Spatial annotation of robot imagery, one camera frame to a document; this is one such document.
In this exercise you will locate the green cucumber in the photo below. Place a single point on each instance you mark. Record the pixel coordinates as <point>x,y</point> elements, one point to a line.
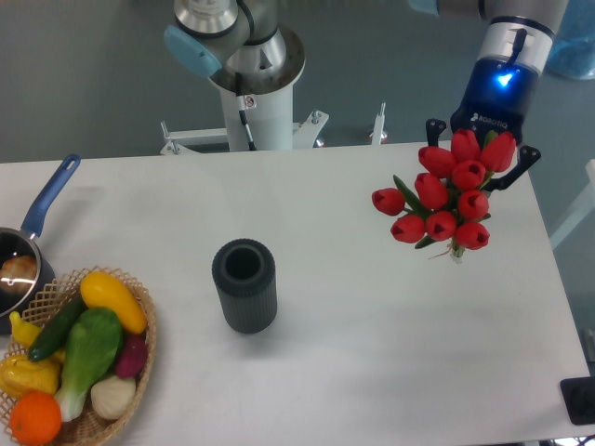
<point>55,333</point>

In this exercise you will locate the black device at edge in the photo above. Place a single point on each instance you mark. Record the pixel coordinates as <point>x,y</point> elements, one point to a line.
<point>578,396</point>

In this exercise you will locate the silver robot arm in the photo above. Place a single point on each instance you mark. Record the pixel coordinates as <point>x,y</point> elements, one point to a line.
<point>512,58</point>

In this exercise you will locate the bread roll in pot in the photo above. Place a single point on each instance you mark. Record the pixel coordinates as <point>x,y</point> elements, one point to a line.
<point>18,275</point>

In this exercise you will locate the yellow gourd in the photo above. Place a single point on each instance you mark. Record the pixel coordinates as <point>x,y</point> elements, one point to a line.
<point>20,376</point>

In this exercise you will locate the dark grey ribbed vase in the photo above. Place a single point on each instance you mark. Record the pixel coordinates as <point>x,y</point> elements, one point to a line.
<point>244,274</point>

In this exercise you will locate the orange fruit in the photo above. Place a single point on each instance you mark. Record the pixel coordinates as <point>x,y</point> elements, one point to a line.
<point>35,419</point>

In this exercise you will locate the white garlic bulb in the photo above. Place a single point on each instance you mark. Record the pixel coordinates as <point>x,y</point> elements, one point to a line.
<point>111,397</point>

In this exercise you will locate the white metal frame right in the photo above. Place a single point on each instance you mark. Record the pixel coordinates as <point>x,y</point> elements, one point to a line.
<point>579,208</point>

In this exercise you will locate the red tulip bouquet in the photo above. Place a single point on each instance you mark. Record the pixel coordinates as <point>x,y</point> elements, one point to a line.
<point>449,201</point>

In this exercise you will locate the green bok choy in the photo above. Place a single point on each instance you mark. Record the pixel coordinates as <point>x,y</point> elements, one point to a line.
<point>91,347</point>

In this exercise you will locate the blue plastic cover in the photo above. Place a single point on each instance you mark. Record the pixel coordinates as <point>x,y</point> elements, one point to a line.
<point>572,54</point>

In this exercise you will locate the yellow banana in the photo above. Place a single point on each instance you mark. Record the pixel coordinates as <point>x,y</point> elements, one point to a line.
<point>25,332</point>

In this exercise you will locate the blue handled saucepan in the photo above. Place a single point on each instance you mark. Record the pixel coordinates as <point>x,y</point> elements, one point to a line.
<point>22,241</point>

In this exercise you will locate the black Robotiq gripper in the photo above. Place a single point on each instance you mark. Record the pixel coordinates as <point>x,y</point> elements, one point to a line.
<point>497,98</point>

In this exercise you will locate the yellow squash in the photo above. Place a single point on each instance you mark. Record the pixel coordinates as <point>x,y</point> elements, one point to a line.
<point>100,289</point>

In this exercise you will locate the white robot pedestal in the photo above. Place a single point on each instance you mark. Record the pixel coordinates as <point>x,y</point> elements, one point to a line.
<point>253,61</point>

